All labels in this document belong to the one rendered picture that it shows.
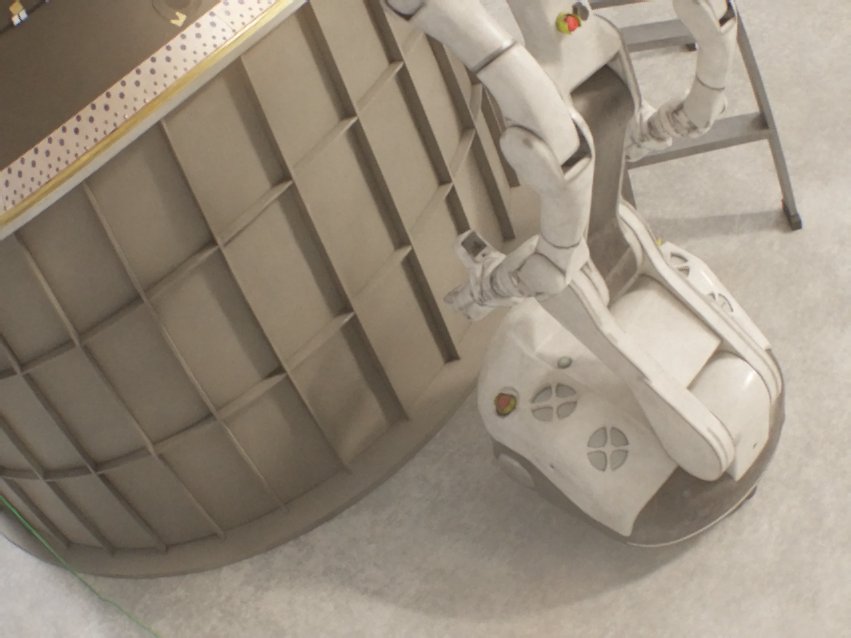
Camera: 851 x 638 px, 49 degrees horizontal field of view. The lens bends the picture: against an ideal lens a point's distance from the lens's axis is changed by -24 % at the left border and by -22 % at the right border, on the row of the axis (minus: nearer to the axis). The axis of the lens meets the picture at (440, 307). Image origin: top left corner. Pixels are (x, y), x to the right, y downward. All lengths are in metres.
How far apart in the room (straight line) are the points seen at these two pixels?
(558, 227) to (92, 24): 0.96
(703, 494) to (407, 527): 0.74
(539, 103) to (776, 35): 2.38
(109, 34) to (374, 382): 1.17
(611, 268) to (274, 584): 1.10
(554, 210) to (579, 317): 0.56
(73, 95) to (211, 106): 0.33
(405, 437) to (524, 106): 1.39
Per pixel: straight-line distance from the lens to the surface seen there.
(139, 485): 2.56
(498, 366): 2.30
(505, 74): 1.42
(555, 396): 2.21
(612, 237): 2.09
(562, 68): 1.67
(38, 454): 2.55
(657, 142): 2.11
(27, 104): 1.98
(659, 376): 2.08
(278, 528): 2.66
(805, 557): 2.33
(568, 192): 1.50
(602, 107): 1.78
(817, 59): 3.62
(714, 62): 1.81
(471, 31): 1.42
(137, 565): 2.80
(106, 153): 1.92
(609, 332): 2.09
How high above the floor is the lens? 2.09
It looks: 45 degrees down
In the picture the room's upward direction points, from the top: 23 degrees counter-clockwise
